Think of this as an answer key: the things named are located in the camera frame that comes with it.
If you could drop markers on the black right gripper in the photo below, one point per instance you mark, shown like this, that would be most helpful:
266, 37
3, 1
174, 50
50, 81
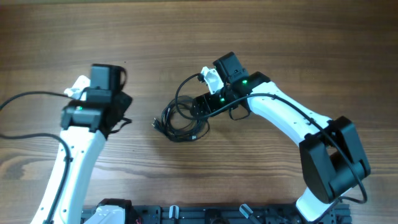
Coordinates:
196, 106

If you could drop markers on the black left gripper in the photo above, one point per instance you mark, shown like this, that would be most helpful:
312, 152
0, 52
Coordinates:
126, 100

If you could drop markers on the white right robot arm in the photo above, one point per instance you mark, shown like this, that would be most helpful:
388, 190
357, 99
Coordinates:
332, 157

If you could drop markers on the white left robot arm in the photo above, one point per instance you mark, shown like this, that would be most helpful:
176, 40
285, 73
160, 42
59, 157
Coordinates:
98, 104

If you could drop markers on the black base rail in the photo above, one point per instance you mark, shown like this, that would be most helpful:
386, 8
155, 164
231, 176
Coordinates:
112, 210

